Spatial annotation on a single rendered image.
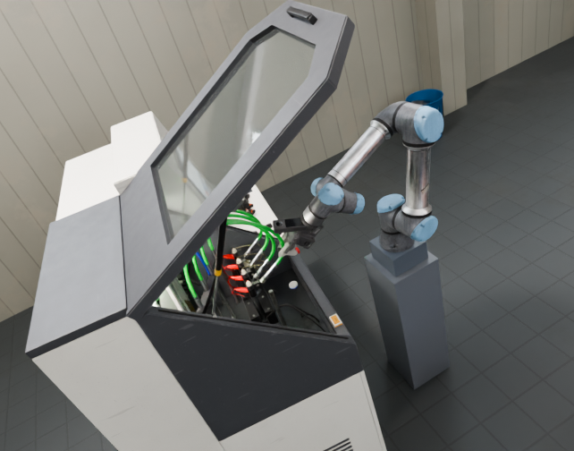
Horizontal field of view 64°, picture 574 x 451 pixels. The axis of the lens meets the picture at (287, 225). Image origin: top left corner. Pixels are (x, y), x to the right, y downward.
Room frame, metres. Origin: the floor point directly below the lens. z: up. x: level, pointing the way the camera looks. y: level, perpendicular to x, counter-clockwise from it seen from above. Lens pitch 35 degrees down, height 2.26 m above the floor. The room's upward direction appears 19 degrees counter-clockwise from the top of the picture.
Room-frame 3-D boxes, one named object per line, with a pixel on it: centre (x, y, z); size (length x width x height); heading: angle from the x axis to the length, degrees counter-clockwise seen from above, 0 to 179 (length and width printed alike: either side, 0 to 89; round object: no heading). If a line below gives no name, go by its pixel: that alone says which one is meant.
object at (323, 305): (1.40, -0.02, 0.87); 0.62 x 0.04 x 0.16; 9
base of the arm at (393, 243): (1.56, -0.44, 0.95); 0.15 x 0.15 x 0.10
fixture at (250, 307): (1.49, 0.23, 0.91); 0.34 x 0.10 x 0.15; 9
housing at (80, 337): (1.65, 0.72, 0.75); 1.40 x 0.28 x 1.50; 9
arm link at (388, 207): (1.55, -0.44, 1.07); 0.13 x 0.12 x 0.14; 23
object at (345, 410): (1.36, 0.24, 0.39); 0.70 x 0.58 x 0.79; 9
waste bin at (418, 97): (3.89, -1.56, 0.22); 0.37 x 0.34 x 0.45; 105
